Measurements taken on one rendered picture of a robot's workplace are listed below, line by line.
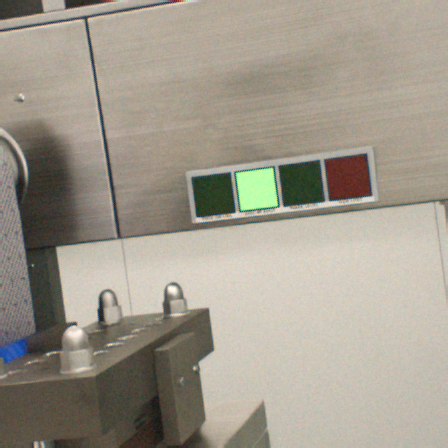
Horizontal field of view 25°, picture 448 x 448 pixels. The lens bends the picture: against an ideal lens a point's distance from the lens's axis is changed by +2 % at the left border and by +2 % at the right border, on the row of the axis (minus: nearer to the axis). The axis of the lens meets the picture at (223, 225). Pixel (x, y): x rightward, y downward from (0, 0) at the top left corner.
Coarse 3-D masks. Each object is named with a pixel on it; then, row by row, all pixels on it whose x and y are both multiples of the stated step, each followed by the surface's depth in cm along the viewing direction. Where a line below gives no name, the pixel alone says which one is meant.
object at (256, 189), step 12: (240, 180) 132; (252, 180) 132; (264, 180) 132; (240, 192) 133; (252, 192) 132; (264, 192) 132; (240, 204) 133; (252, 204) 132; (264, 204) 132; (276, 204) 131
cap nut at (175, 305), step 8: (168, 288) 136; (176, 288) 136; (168, 296) 135; (176, 296) 135; (168, 304) 135; (176, 304) 135; (184, 304) 136; (168, 312) 135; (176, 312) 135; (184, 312) 136
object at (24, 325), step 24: (0, 216) 127; (0, 240) 126; (0, 264) 126; (24, 264) 132; (0, 288) 125; (24, 288) 131; (0, 312) 125; (24, 312) 130; (0, 336) 124; (24, 336) 130
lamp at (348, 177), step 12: (360, 156) 128; (336, 168) 129; (348, 168) 129; (360, 168) 128; (336, 180) 129; (348, 180) 129; (360, 180) 128; (336, 192) 129; (348, 192) 129; (360, 192) 128
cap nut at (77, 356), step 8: (72, 328) 105; (80, 328) 106; (64, 336) 105; (72, 336) 105; (80, 336) 105; (64, 344) 105; (72, 344) 105; (80, 344) 105; (88, 344) 106; (64, 352) 105; (72, 352) 104; (80, 352) 105; (88, 352) 105; (64, 360) 105; (72, 360) 104; (80, 360) 105; (88, 360) 105; (64, 368) 105; (72, 368) 104; (80, 368) 105; (88, 368) 105
